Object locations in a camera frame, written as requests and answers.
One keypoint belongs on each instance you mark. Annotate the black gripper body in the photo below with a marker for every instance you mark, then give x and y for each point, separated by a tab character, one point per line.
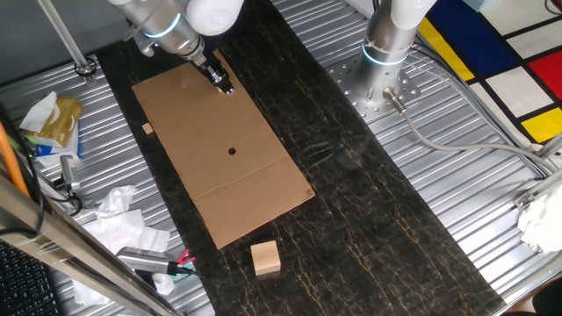
210	70

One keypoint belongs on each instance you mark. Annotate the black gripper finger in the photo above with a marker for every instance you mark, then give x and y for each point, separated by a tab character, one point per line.
219	86
226	80

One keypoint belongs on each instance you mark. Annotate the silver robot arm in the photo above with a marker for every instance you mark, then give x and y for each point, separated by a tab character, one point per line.
171	26

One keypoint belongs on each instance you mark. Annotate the tiny wooden block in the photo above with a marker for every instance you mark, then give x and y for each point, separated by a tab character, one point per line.
147	128

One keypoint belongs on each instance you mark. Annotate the large wooden block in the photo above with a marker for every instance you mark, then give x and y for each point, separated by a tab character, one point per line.
265	258

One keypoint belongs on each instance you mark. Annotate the brown cardboard sheet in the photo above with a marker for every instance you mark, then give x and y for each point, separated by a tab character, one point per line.
237	193

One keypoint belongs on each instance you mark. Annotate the aluminium tripod pole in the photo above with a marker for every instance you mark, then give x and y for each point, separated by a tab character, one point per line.
67	38

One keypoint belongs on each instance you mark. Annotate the yellow tissue pack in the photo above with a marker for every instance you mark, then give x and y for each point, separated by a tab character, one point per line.
61	123

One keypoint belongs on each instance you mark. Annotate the crumpled white tissue paper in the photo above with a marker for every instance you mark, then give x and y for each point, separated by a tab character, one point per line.
123	228

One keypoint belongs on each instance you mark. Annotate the blue white tissue packet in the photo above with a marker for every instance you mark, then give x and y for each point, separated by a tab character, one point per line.
57	151

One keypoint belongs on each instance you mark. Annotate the red spring clip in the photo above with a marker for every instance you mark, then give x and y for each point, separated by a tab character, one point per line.
186	256

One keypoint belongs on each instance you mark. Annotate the white tissue sheet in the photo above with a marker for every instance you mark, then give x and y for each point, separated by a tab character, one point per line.
39	112

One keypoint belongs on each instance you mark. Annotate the teal spring clip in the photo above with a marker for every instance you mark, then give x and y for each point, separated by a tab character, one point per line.
189	266

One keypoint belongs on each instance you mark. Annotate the orange tube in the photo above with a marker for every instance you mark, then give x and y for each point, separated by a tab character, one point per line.
9	158

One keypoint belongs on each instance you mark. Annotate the black keyboard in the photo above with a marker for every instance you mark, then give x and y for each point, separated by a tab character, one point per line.
26	285

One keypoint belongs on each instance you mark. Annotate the colourful squares mat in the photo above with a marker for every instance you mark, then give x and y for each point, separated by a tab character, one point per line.
518	88

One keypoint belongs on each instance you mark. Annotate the white crumpled cloth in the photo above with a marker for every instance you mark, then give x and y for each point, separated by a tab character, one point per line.
542	221

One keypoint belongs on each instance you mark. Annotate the black round object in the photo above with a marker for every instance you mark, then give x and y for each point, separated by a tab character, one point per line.
549	300

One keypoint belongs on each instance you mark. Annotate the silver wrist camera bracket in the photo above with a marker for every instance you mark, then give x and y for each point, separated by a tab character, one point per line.
145	44

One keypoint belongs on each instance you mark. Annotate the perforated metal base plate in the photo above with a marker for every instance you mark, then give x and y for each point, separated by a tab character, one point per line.
351	94

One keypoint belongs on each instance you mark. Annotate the small silver camera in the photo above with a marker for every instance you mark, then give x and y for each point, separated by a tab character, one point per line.
69	171

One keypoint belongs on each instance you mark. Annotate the silver depth camera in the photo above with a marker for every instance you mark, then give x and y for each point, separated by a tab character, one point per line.
142	259

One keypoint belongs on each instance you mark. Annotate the steel frame bar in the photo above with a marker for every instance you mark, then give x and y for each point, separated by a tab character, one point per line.
66	250

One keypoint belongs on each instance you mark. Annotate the aluminium frame profile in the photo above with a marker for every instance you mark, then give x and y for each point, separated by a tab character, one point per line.
538	193

